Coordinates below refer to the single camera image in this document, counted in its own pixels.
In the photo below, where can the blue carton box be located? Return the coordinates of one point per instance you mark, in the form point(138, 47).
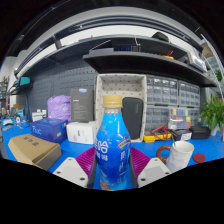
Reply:
point(48, 130)

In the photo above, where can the small white box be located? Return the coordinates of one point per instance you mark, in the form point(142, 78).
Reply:
point(80, 132)

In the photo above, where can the flat round red coaster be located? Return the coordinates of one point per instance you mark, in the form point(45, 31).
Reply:
point(199, 158)

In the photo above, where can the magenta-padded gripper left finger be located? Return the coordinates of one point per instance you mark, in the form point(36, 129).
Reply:
point(71, 171)

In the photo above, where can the flat brown cardboard box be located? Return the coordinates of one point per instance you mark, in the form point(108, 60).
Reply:
point(31, 150)

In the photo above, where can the potted green plant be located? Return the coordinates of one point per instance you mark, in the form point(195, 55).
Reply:
point(213, 113)

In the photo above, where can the black device with white label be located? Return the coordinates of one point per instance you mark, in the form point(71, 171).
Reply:
point(182, 135)

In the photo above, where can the black overhead shelf unit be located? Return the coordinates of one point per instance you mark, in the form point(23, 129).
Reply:
point(133, 61)

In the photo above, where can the yellow multimeter with red leads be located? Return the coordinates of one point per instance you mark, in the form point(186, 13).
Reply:
point(151, 137)

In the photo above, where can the flat black case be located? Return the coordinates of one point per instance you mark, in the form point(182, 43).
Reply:
point(200, 132)

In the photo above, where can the blue drink bottle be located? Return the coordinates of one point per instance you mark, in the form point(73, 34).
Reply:
point(112, 146)

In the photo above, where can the white metal rack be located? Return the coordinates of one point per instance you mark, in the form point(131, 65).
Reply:
point(213, 56)

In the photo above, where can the wide grey drawer cabinet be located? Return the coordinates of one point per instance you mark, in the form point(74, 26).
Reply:
point(161, 93)

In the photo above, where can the black zip pouch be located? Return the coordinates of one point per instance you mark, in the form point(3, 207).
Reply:
point(133, 116)

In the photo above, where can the metal spoon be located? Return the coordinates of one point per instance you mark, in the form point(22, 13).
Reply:
point(174, 140)

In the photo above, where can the clear box with coloured parts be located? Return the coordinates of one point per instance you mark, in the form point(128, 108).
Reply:
point(180, 117)

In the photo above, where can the dark grey upright box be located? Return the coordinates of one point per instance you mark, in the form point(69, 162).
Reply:
point(81, 105)

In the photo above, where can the narrow grey drawer cabinet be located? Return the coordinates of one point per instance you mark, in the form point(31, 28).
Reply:
point(189, 95)

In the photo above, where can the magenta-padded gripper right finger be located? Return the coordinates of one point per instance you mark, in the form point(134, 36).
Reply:
point(153, 171)

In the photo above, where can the purple plastic bag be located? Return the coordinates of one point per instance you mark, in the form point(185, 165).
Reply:
point(59, 107)

